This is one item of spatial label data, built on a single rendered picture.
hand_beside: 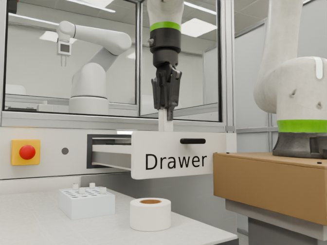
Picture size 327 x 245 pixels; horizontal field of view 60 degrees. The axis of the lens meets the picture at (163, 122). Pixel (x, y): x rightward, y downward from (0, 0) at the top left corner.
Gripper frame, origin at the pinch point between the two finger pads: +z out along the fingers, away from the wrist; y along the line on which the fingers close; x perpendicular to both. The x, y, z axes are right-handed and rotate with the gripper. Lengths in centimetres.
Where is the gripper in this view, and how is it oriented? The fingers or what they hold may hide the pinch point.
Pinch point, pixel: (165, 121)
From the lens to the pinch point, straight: 81.9
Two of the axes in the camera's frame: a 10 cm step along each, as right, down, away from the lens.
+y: 5.4, -0.6, -8.4
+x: 8.4, 0.4, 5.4
